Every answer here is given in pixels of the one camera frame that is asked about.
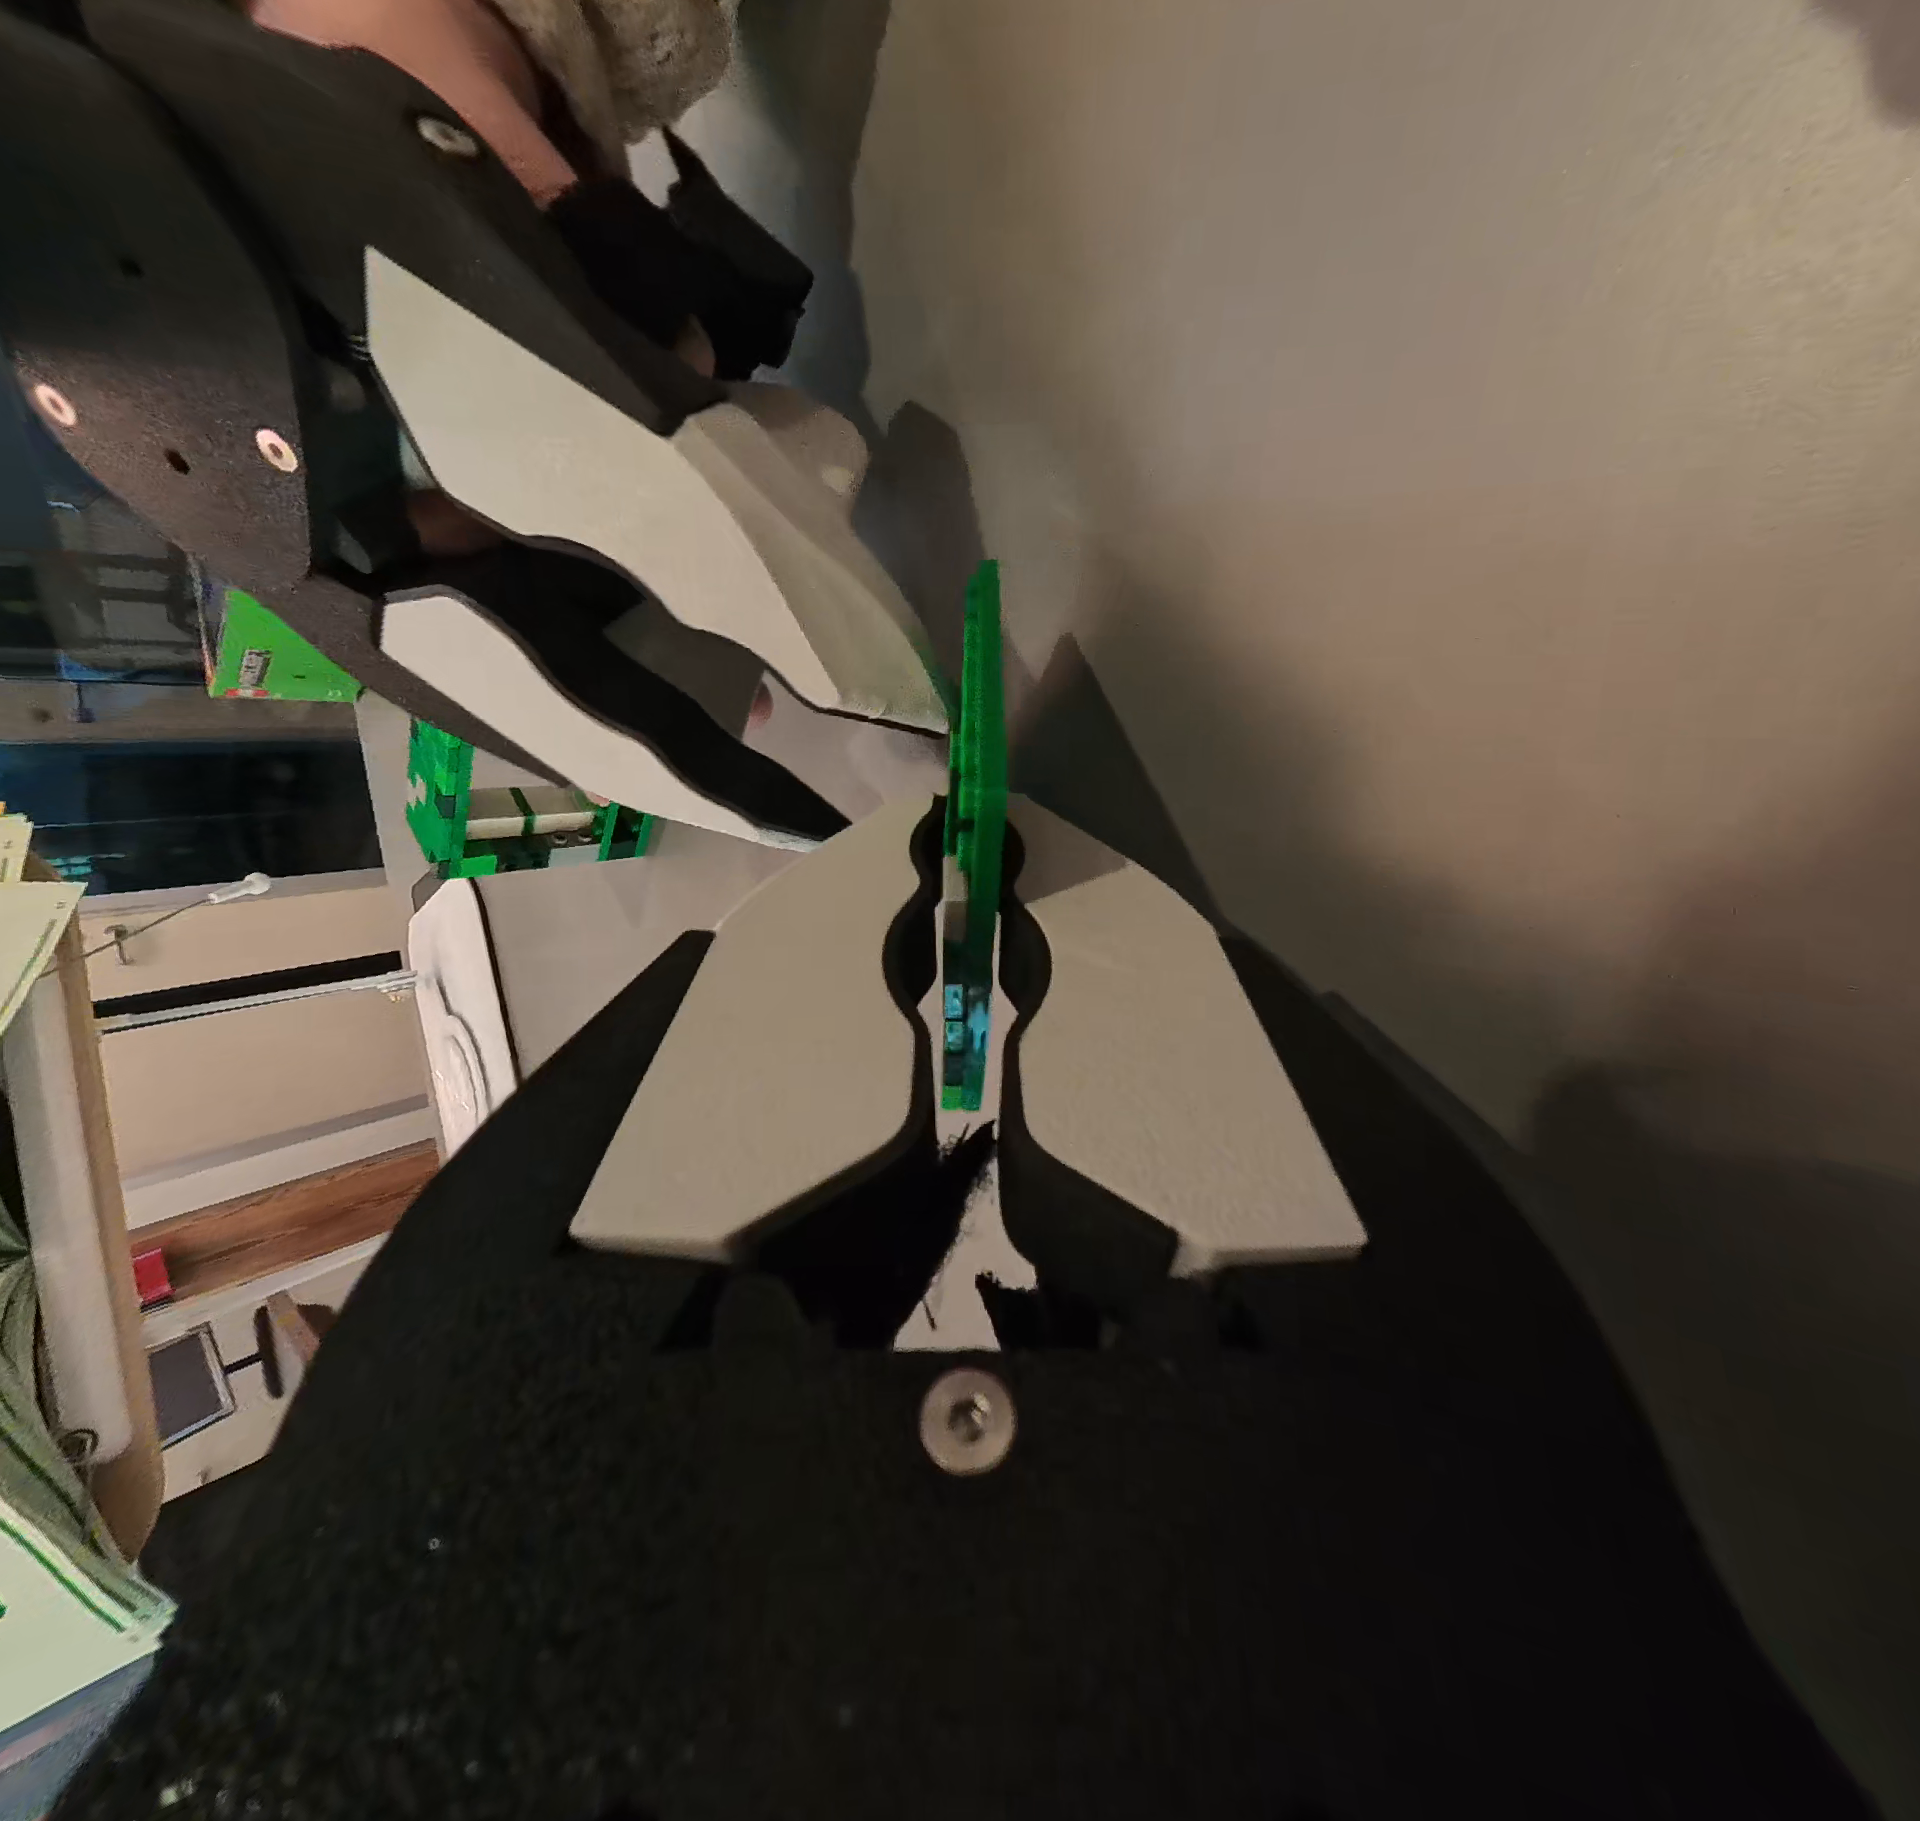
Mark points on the white rounded tray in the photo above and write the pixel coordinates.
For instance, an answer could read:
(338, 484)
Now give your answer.
(464, 1010)

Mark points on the green lego box build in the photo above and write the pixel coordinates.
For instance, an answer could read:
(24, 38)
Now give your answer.
(451, 800)

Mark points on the white low cabinet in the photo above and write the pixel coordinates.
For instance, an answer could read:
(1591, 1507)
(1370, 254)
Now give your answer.
(271, 1088)

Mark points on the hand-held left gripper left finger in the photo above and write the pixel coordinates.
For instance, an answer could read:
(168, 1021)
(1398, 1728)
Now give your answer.
(765, 1088)

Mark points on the green cardboard lego box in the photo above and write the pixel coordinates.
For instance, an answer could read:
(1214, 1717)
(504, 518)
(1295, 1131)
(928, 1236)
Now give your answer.
(285, 650)

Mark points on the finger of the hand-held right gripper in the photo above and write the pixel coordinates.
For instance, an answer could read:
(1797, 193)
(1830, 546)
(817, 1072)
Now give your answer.
(600, 471)
(510, 680)

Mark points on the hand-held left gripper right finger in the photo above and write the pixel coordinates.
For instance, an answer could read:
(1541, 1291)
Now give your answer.
(1170, 1088)

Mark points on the lego instruction booklet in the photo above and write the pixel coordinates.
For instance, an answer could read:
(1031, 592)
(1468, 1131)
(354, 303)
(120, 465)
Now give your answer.
(74, 1595)

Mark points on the person's right hand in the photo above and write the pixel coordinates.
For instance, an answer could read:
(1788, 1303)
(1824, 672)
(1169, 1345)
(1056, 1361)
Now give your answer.
(390, 21)

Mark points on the green lego plate with tiles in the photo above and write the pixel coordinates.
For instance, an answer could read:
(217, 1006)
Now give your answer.
(978, 740)

